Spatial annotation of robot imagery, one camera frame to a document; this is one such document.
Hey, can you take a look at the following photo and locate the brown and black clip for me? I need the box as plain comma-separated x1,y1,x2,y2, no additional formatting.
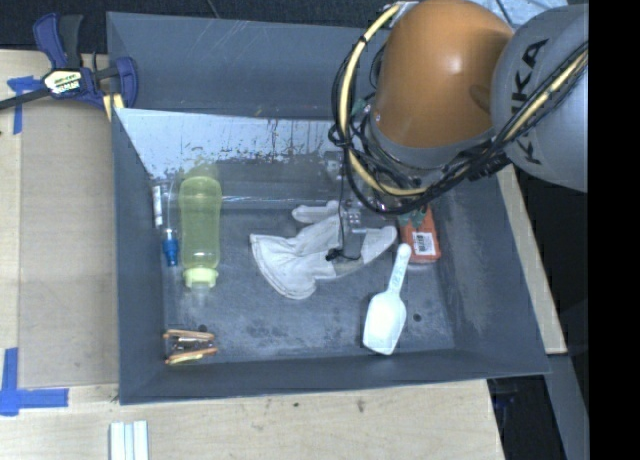
162,328,220,367

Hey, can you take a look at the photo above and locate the yellow-green plastic bottle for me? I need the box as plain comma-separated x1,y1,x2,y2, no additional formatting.
177,163,224,305

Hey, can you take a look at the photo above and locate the clear tube with blue tip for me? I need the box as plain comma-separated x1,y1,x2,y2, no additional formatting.
151,182,181,268

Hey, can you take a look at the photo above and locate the orange packet with barcode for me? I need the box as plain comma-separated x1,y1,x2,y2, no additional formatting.
397,204,442,265

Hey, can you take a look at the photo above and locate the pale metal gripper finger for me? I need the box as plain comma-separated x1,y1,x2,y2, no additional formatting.
345,211,370,259

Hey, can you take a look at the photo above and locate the white plastic scoop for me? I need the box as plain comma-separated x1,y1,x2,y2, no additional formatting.
361,242,413,356

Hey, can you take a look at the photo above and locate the grey metal bin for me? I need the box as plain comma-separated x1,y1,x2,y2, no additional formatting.
105,11,552,406

